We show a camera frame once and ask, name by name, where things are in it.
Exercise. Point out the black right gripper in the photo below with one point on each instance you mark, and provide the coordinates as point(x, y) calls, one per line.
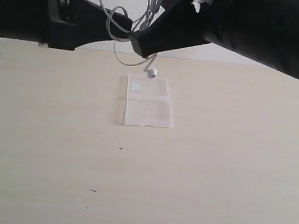
point(183, 24)

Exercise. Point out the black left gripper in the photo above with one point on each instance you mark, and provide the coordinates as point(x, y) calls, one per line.
point(59, 24)

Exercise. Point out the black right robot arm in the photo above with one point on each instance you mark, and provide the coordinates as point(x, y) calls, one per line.
point(266, 31)

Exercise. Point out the clear plastic storage box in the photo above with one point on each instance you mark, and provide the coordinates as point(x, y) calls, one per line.
point(141, 101)

